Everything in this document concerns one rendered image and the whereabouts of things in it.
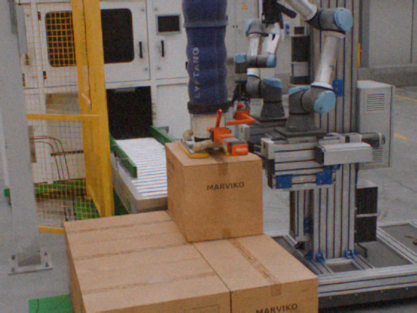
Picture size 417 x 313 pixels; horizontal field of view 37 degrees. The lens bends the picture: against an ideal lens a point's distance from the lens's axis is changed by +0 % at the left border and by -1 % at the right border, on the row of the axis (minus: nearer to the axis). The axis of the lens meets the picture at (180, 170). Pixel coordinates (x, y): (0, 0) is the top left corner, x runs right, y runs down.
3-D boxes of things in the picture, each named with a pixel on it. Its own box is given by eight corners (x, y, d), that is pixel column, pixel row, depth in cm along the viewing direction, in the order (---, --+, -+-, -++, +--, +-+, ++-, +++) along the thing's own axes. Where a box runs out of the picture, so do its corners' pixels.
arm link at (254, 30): (259, 94, 377) (269, 14, 392) (234, 94, 382) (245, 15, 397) (263, 102, 387) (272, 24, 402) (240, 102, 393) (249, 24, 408)
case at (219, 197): (167, 209, 376) (164, 142, 366) (233, 202, 383) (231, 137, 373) (187, 243, 318) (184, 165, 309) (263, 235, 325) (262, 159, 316)
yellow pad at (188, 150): (178, 145, 356) (177, 137, 354) (195, 144, 357) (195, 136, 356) (189, 159, 323) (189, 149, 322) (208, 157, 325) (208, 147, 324)
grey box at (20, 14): (20, 52, 421) (16, 6, 414) (27, 51, 422) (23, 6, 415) (20, 53, 402) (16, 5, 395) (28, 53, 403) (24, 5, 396)
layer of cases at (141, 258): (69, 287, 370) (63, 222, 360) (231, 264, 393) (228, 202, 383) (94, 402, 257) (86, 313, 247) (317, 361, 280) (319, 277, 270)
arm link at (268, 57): (289, 30, 399) (275, 73, 366) (272, 30, 403) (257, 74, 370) (287, 13, 392) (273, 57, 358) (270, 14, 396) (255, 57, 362)
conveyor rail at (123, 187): (93, 155, 600) (91, 135, 595) (98, 154, 601) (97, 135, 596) (138, 230, 382) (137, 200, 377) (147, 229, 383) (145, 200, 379)
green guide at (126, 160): (95, 139, 597) (94, 130, 595) (106, 138, 599) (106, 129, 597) (123, 179, 446) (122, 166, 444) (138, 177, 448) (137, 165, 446)
